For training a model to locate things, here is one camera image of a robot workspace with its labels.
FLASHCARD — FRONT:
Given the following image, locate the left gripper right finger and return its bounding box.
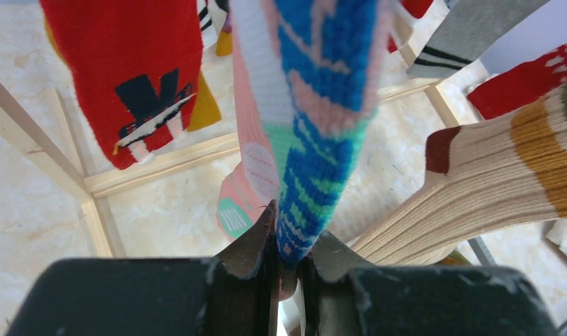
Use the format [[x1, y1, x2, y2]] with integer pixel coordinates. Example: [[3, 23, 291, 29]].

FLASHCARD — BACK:
[[300, 232, 557, 335]]

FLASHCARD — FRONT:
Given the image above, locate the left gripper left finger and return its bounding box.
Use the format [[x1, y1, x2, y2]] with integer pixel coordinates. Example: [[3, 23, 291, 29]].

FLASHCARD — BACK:
[[7, 202, 279, 335]]

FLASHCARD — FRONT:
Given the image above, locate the grey sock with black stripes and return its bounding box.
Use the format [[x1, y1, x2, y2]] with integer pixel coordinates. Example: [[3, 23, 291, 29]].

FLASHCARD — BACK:
[[407, 0, 546, 79]]

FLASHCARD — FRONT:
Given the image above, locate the red white patterned sock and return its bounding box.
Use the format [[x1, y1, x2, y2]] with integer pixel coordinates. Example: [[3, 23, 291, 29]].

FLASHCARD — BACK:
[[467, 43, 567, 120]]

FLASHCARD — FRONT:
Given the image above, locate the mustard yellow sock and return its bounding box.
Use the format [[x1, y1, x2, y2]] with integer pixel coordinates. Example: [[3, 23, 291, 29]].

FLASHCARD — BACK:
[[186, 70, 222, 132]]

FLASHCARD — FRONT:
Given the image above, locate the beige striped ribbed sock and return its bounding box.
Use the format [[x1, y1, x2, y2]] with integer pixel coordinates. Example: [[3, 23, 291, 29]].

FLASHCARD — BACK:
[[353, 83, 567, 265]]

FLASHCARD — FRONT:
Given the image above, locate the red snowflake sock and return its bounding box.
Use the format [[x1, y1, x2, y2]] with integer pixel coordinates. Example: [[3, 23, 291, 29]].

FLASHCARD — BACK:
[[41, 1, 203, 153]]

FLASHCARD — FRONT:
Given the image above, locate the wooden rack frame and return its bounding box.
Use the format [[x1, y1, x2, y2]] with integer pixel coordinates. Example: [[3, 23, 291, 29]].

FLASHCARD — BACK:
[[0, 43, 461, 259]]

